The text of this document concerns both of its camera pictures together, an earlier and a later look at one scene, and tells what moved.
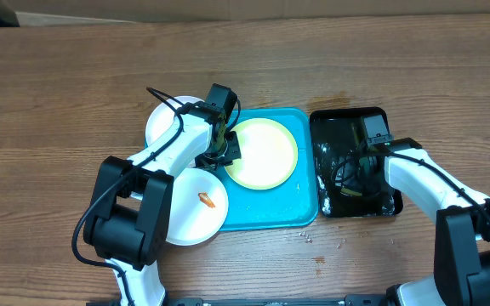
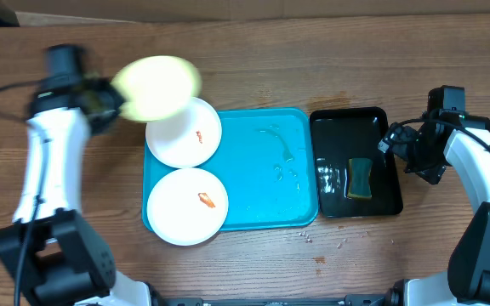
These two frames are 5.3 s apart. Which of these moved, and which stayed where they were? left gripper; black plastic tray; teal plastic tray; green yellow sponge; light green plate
Moved: light green plate; green yellow sponge; left gripper
Stayed: black plastic tray; teal plastic tray
